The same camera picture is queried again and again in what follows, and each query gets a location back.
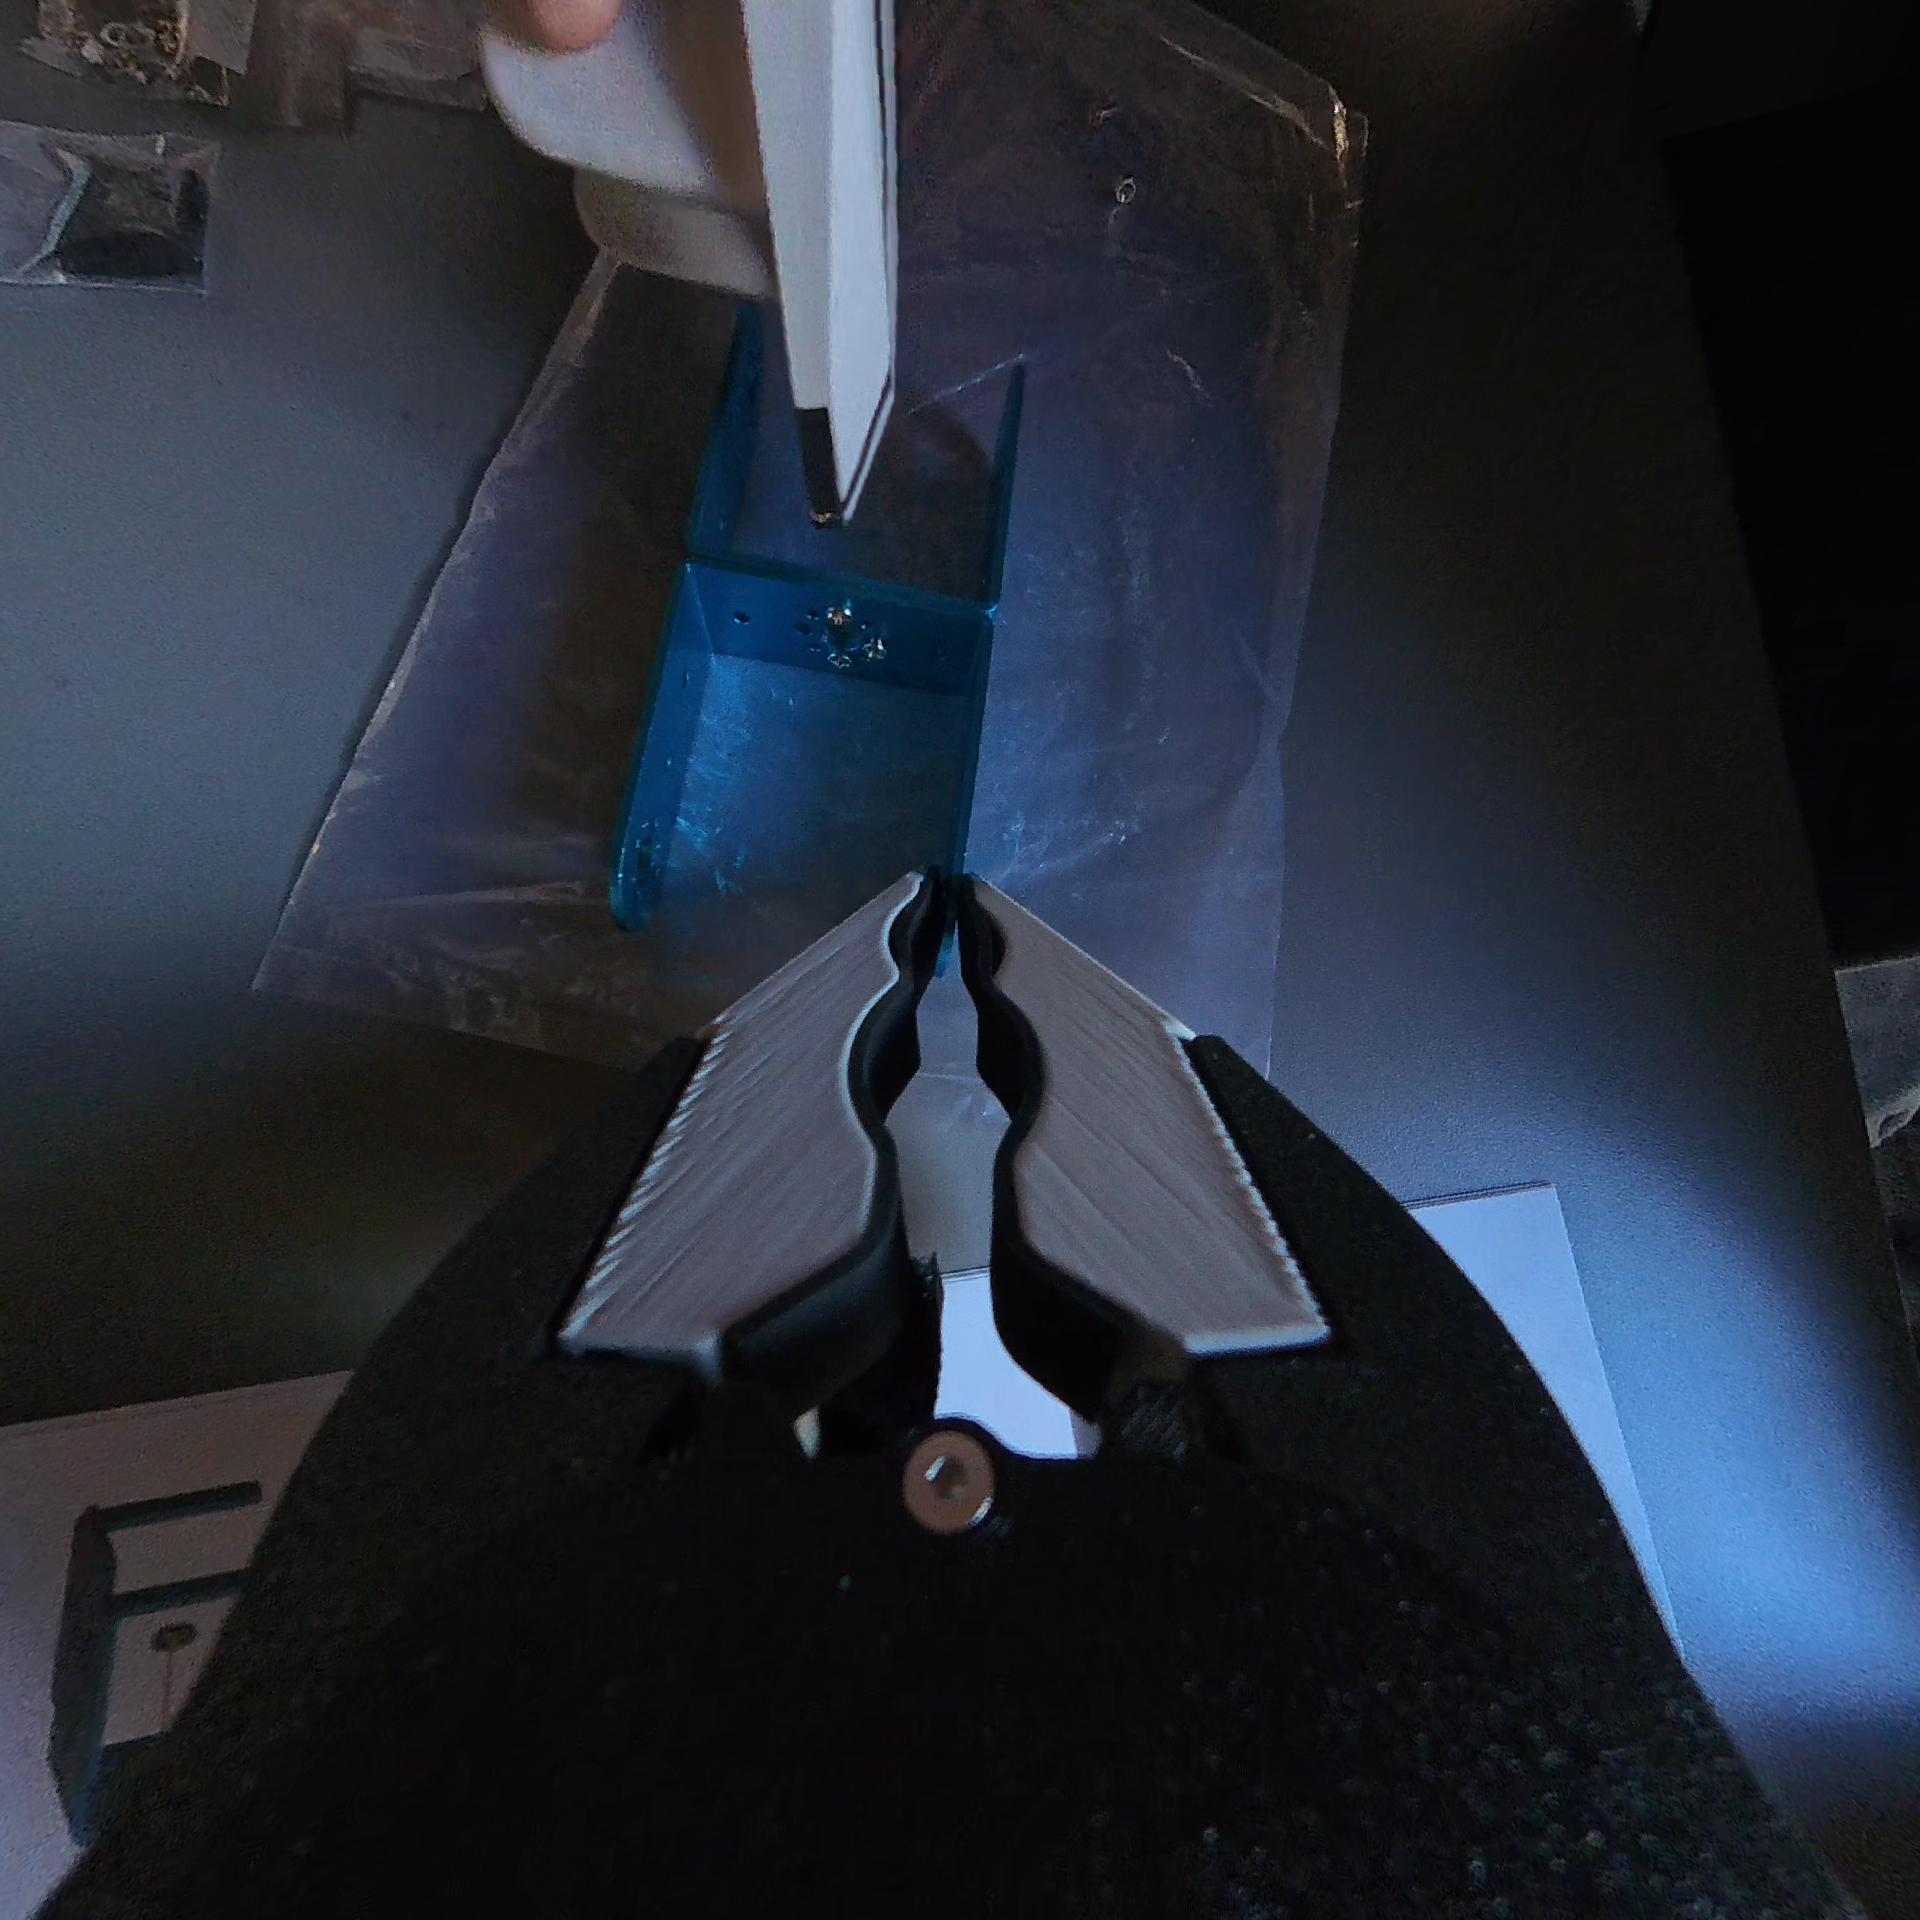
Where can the large clear plastic bag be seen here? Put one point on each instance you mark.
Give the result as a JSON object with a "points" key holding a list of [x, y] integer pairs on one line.
{"points": [[1172, 452]]}

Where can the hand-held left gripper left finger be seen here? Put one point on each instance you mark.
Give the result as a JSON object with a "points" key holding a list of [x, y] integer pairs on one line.
{"points": [[750, 1184]]}

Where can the blue metal bracket assembly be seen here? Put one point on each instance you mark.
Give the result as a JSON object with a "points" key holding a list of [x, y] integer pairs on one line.
{"points": [[780, 721]]}

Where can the white instruction booklet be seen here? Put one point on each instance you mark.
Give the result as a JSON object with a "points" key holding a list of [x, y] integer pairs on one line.
{"points": [[1517, 1319]]}

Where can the pile of small hardware bags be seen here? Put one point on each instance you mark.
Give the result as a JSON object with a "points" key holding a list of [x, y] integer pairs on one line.
{"points": [[120, 212]]}

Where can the person's right hand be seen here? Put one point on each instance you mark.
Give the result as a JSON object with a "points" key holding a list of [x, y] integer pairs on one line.
{"points": [[564, 23]]}

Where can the grey desk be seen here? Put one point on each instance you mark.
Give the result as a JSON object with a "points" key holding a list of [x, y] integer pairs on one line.
{"points": [[1500, 750]]}

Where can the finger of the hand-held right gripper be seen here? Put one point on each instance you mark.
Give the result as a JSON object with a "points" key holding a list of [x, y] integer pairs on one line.
{"points": [[818, 195], [818, 465]]}

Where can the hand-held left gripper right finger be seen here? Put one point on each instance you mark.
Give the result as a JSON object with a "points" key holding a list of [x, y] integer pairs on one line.
{"points": [[1154, 1184]]}

